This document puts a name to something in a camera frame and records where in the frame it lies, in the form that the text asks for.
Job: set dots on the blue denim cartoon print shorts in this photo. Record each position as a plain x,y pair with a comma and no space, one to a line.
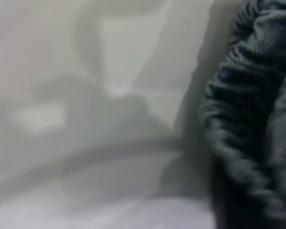
248,71

